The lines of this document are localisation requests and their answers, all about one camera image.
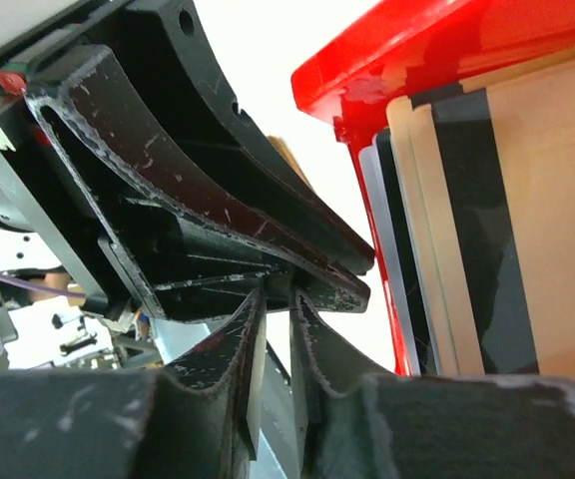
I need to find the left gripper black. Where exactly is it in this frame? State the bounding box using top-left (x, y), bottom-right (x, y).
top-left (0, 1), bottom-right (371, 322)

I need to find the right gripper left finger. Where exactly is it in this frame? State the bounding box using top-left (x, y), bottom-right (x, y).
top-left (160, 287), bottom-right (267, 462)

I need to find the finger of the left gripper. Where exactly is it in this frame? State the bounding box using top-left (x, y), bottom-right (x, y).
top-left (121, 1), bottom-right (374, 275)

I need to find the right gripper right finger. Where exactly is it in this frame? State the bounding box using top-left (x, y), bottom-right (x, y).
top-left (289, 287), bottom-right (392, 478)

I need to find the yellow leather card holder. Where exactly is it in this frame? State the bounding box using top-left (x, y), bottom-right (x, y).
top-left (267, 135), bottom-right (311, 188)

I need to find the red plastic card bin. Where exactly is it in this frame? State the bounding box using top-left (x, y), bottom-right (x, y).
top-left (291, 1), bottom-right (575, 375)

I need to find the white card in bin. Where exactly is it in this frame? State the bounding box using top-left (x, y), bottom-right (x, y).
top-left (358, 129), bottom-right (438, 375)

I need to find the beige card with black stripe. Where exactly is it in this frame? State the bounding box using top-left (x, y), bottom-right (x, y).
top-left (384, 47), bottom-right (575, 378)

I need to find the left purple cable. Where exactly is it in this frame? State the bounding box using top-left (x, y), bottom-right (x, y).
top-left (0, 271), bottom-right (89, 300)

